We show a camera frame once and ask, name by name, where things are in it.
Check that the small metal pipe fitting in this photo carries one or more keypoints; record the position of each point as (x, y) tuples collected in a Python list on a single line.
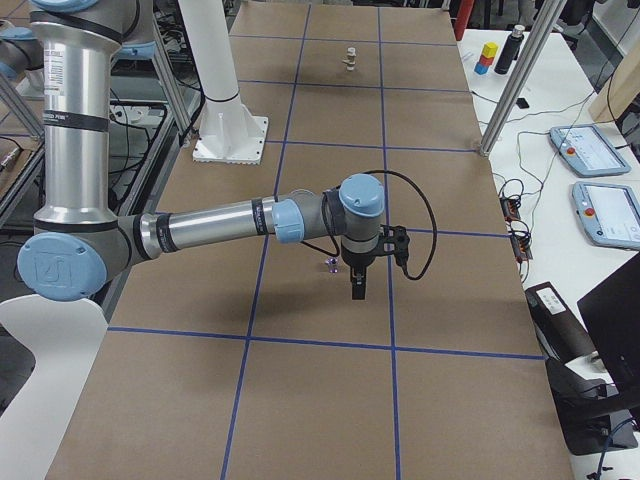
[(332, 265)]

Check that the white PPR valve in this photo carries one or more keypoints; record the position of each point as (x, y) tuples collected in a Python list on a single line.
[(350, 59)]

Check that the orange circuit board lower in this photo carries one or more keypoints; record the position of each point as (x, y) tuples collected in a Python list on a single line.
[(521, 243)]

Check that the orange circuit board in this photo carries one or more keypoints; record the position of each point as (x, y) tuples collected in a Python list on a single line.
[(521, 243), (510, 209)]

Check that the orange circuit board upper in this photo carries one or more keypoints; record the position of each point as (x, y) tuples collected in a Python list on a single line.
[(510, 209)]

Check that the black box with label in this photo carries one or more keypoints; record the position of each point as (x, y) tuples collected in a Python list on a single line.
[(564, 335)]

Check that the black laptop monitor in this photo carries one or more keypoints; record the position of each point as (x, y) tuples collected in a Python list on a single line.
[(610, 312)]

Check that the lower teach pendant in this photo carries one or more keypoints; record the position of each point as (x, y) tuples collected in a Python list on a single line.
[(608, 213)]

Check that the teach pendant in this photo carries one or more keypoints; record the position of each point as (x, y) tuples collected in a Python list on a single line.
[(608, 213), (587, 151)]

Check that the stacked coloured blocks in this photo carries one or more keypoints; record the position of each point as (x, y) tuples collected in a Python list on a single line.
[(486, 58)]

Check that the upper teach pendant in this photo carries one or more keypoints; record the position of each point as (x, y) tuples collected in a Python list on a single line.
[(587, 151)]

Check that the black water bottle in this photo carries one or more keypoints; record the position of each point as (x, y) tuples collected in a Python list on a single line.
[(510, 50)]

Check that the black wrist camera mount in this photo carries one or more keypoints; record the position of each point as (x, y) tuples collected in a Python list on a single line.
[(393, 241)]

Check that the white pedestal column base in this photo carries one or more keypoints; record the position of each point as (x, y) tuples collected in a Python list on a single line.
[(228, 132)]

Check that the aluminium frame post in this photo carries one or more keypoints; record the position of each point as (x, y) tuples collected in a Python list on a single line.
[(529, 54)]

